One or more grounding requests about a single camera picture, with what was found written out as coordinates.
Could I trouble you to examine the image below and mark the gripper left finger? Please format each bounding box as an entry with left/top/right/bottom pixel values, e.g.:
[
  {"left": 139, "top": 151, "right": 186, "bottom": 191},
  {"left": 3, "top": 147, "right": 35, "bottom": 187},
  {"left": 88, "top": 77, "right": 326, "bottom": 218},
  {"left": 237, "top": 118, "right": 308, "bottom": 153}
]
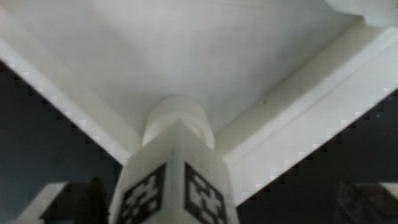
[{"left": 11, "top": 182, "right": 68, "bottom": 224}]

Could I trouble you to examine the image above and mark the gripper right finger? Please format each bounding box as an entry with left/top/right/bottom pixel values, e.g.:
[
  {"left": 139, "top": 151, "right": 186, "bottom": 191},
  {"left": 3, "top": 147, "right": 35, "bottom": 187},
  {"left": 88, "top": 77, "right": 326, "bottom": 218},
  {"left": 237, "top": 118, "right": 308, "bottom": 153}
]
[{"left": 337, "top": 181, "right": 398, "bottom": 224}]

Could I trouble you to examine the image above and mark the white table leg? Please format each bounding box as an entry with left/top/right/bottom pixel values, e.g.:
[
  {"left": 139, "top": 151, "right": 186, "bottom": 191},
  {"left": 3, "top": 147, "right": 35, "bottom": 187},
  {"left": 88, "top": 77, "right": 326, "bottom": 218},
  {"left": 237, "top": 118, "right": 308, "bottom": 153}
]
[{"left": 111, "top": 96, "right": 239, "bottom": 224}]

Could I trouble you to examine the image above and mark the white square table top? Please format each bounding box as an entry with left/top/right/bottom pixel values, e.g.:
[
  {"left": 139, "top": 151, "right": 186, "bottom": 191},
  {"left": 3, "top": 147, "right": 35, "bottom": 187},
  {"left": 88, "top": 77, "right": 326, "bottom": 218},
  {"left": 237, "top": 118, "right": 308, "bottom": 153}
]
[{"left": 0, "top": 0, "right": 398, "bottom": 201}]

